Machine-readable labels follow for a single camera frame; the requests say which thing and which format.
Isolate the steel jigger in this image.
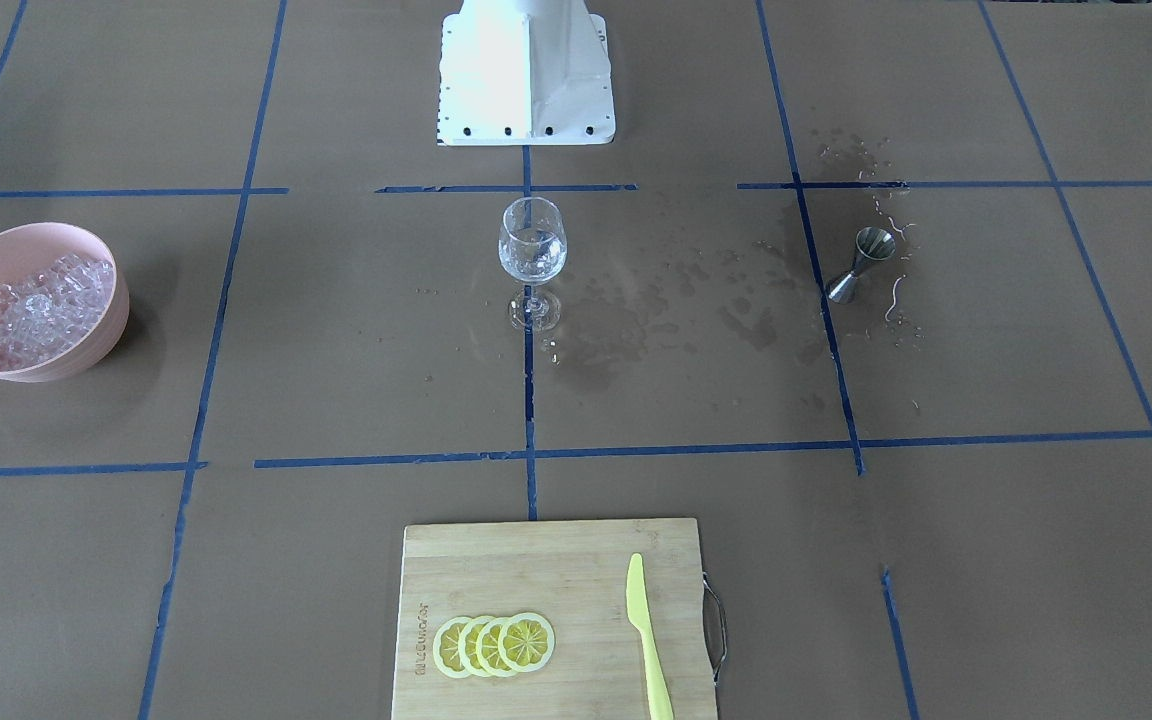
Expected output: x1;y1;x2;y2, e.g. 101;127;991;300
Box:
826;225;897;304

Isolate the clear wine glass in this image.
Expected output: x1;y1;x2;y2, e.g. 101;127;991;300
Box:
498;196;568;333

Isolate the clear ice cubes pile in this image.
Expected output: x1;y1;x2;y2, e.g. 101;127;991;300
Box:
0;252;116;372

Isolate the bamboo cutting board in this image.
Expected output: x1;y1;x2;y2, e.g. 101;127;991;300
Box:
391;518;719;719

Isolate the lemon slice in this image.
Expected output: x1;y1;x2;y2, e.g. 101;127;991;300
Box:
475;617;517;679
497;612;556;673
434;616;473;679
457;615;497;679

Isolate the yellow plastic knife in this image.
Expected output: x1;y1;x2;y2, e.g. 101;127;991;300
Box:
626;553;675;719

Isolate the pink bowl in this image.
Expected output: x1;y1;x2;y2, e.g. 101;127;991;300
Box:
0;222;131;382

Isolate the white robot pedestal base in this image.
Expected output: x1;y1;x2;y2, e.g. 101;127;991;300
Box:
435;1;617;147

